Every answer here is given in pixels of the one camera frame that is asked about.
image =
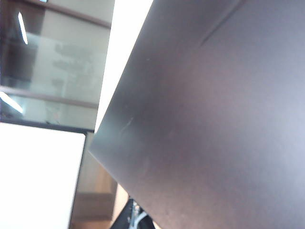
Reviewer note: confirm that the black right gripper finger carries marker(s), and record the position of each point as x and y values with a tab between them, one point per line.
128	217

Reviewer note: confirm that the black Lenovo laptop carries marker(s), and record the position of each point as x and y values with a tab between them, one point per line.
214	119

